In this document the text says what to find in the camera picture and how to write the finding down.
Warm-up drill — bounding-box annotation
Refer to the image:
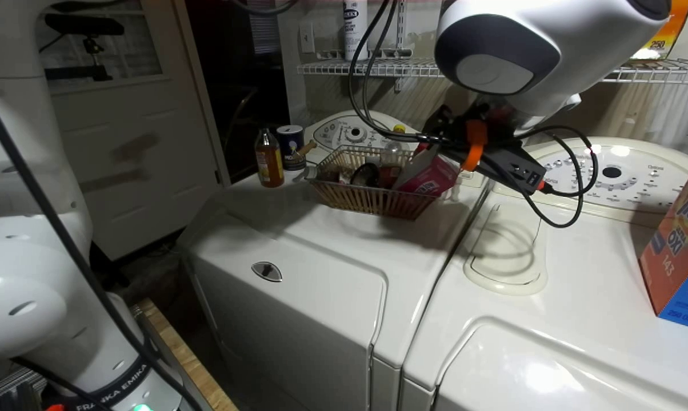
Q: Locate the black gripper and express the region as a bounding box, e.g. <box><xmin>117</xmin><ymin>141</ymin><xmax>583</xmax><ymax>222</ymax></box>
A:
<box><xmin>421</xmin><ymin>100</ymin><xmax>517</xmax><ymax>166</ymax></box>

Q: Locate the pink sweetener box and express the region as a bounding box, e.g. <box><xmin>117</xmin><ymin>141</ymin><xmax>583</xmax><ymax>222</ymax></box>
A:
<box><xmin>390</xmin><ymin>144</ymin><xmax>462</xmax><ymax>198</ymax></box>

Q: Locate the brown wicker basket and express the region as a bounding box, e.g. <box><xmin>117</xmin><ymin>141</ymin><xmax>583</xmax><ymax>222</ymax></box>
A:
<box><xmin>304</xmin><ymin>144</ymin><xmax>463</xmax><ymax>224</ymax></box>

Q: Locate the orange cardboard box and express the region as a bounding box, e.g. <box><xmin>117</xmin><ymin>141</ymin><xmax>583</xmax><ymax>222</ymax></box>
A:
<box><xmin>630</xmin><ymin>0</ymin><xmax>688</xmax><ymax>64</ymax></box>

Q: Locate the orange Tide detergent box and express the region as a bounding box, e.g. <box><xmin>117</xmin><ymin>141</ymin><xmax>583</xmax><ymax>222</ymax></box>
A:
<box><xmin>638</xmin><ymin>145</ymin><xmax>688</xmax><ymax>336</ymax></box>

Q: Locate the black round can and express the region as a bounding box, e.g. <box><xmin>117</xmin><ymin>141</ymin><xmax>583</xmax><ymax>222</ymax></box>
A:
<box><xmin>348</xmin><ymin>159</ymin><xmax>384</xmax><ymax>189</ymax></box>

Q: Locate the tall white plastic bottle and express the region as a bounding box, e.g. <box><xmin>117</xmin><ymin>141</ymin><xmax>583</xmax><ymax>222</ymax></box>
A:
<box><xmin>341</xmin><ymin>0</ymin><xmax>370</xmax><ymax>61</ymax></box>

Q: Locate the black jar white lid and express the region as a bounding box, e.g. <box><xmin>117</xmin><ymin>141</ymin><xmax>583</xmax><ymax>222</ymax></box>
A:
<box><xmin>273</xmin><ymin>124</ymin><xmax>308</xmax><ymax>172</ymax></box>

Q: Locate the amber glass bottle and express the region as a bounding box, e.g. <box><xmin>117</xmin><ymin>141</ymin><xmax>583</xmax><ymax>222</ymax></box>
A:
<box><xmin>250</xmin><ymin>125</ymin><xmax>287</xmax><ymax>189</ymax></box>

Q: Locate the white washing machine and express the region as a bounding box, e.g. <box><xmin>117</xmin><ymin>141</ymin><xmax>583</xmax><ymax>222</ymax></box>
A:
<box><xmin>178</xmin><ymin>110</ymin><xmax>490</xmax><ymax>411</ymax></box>

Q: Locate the white dryer machine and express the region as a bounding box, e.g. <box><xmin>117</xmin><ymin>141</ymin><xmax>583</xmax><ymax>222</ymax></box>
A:
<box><xmin>397</xmin><ymin>134</ymin><xmax>688</xmax><ymax>411</ymax></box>

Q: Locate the white panel door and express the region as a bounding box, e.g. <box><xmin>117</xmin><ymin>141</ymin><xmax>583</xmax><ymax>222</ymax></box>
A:
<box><xmin>41</xmin><ymin>0</ymin><xmax>232</xmax><ymax>262</ymax></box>

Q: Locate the wooden base board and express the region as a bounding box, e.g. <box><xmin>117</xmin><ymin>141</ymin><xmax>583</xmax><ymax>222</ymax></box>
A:
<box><xmin>135</xmin><ymin>296</ymin><xmax>239</xmax><ymax>411</ymax></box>

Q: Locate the white wire shelf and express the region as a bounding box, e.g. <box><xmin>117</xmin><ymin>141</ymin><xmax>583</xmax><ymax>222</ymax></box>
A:
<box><xmin>294</xmin><ymin>57</ymin><xmax>688</xmax><ymax>86</ymax></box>

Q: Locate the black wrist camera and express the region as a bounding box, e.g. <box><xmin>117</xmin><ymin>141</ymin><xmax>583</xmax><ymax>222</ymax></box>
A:
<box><xmin>482</xmin><ymin>145</ymin><xmax>550</xmax><ymax>193</ymax></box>

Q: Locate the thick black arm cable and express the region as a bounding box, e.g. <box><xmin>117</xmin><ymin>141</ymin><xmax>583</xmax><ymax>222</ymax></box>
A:
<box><xmin>345</xmin><ymin>0</ymin><xmax>438</xmax><ymax>145</ymax></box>

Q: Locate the thin black camera cable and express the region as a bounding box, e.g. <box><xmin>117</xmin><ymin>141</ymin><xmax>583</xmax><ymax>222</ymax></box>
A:
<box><xmin>517</xmin><ymin>124</ymin><xmax>601</xmax><ymax>231</ymax></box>

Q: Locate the black camera on stand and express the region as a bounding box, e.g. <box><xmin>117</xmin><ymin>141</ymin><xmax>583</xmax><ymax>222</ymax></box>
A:
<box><xmin>41</xmin><ymin>8</ymin><xmax>125</xmax><ymax>84</ymax></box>

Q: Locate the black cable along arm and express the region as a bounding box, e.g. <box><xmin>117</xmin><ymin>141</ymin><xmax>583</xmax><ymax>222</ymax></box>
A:
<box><xmin>0</xmin><ymin>78</ymin><xmax>201</xmax><ymax>411</ymax></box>

